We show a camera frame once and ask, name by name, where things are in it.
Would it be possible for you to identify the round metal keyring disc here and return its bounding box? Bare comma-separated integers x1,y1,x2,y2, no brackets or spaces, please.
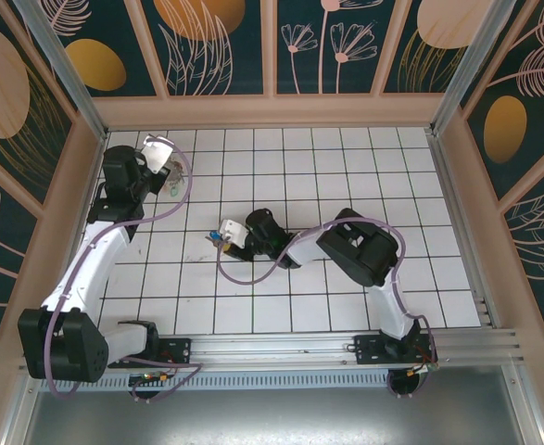
162,155,192,198

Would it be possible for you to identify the grey metal sheet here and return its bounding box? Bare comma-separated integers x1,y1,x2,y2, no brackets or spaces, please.
20,365,532,445

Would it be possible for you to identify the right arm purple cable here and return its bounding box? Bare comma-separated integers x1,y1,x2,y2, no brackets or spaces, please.
216,220,439,372

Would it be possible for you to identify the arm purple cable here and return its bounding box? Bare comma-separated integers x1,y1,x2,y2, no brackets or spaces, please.
216,220,439,372
46,137,194,401

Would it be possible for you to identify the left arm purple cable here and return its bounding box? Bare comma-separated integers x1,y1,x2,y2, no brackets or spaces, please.
46,137,194,401

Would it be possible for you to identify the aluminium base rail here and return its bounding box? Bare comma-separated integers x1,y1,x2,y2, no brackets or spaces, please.
155,329,525,372

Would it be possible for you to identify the aluminium corner post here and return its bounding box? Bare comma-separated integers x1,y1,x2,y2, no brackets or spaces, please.
11,0,110,143
428,0,530,138

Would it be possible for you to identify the slotted grey cable duct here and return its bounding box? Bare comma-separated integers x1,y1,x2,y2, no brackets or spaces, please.
88,370,393,390

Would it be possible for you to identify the short purple cable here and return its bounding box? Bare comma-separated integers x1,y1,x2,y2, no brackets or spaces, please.
127,356,203,404

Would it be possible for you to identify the wire bundle with yellow connectors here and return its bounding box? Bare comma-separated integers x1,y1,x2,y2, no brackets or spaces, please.
408,347,440,377
130,350,183,387

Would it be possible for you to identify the aluminium side rail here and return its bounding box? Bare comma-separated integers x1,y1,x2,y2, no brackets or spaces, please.
424,129,502,331

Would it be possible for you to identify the aluminium frame profile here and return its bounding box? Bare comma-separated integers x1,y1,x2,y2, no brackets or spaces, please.
0,365,39,445
502,359,544,445

